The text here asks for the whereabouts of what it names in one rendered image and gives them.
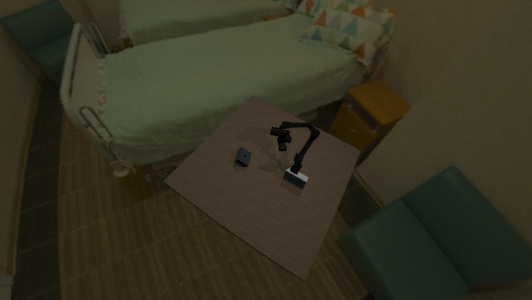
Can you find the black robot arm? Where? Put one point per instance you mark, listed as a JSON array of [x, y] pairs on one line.
[[286, 134]]

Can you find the dark grey panel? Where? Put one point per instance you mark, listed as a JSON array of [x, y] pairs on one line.
[[242, 158]]

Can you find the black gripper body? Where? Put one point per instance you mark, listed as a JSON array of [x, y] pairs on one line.
[[282, 146]]

